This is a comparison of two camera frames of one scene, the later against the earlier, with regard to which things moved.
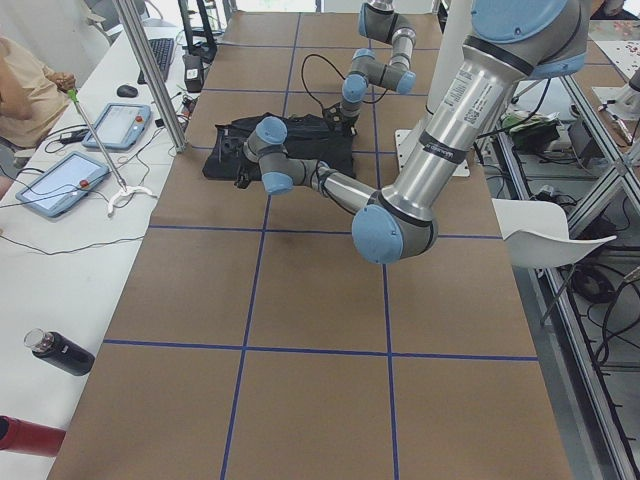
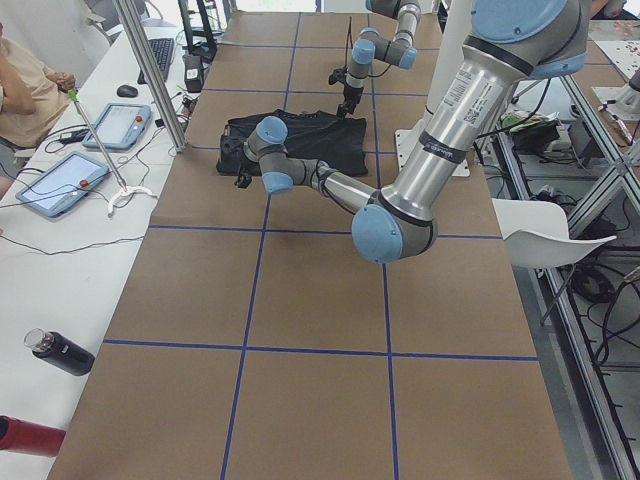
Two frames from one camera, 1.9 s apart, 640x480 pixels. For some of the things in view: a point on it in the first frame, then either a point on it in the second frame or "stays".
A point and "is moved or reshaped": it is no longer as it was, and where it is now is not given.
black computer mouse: x=127 y=91 stays
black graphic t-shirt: x=310 y=137 is moved or reshaped
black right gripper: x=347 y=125 -> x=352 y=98
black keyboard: x=162 y=50 stays
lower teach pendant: x=64 y=185 stays
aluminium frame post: x=130 y=18 stays
